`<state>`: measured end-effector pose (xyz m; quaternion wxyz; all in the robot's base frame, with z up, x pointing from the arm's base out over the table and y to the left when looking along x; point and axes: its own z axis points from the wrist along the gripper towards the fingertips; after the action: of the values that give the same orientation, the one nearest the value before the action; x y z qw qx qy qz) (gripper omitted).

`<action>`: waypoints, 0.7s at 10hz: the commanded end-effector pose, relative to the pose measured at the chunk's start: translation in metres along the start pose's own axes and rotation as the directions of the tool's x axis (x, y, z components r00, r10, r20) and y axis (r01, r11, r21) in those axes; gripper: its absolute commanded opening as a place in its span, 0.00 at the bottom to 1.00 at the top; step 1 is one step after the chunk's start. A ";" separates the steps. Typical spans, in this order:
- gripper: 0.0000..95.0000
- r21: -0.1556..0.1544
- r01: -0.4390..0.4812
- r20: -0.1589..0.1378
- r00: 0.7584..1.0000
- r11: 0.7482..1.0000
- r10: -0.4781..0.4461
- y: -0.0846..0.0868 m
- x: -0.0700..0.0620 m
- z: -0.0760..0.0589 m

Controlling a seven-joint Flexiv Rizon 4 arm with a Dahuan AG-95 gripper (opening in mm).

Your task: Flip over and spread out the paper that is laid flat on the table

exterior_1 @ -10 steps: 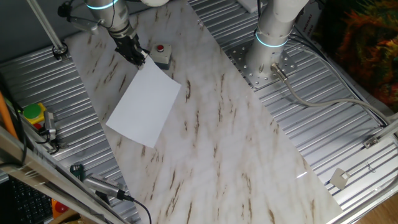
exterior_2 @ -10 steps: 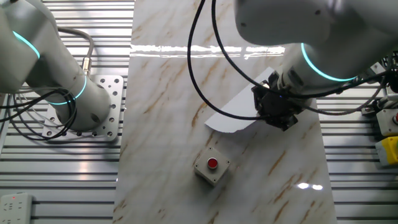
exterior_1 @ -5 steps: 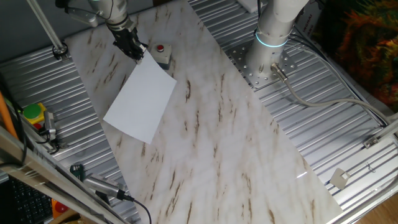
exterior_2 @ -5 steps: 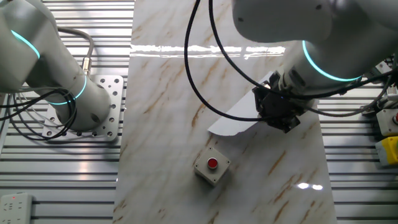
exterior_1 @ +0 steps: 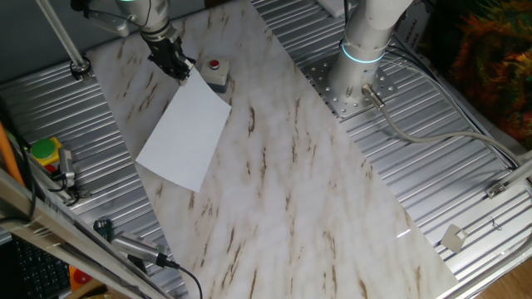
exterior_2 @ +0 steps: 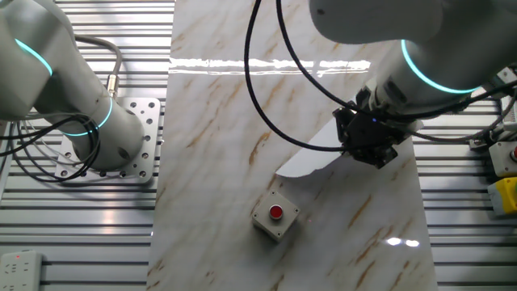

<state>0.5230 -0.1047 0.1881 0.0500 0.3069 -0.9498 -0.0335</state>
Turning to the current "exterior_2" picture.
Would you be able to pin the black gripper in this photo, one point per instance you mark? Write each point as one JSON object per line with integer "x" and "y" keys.
{"x": 369, "y": 131}

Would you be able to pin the white paper sheet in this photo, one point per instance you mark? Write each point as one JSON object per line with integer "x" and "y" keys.
{"x": 311, "y": 161}

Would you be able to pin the grey box with red button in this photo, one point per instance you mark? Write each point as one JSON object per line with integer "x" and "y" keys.
{"x": 276, "y": 212}

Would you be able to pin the pale box with red button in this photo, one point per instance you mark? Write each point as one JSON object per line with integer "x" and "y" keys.
{"x": 501, "y": 159}

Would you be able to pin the yellow button box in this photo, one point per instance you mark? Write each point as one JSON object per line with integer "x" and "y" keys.
{"x": 505, "y": 198}

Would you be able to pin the grey ribbed device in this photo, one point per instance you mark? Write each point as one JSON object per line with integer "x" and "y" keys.
{"x": 511, "y": 113}

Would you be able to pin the marble pattern table mat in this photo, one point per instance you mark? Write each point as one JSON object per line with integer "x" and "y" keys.
{"x": 222, "y": 161}

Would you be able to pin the white power strip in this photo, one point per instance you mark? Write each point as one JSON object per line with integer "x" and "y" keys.
{"x": 20, "y": 271}

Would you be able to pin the silver camera on mount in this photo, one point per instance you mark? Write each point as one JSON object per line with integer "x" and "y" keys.
{"x": 501, "y": 133}

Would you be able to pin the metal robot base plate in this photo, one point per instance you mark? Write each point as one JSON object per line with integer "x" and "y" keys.
{"x": 149, "y": 121}

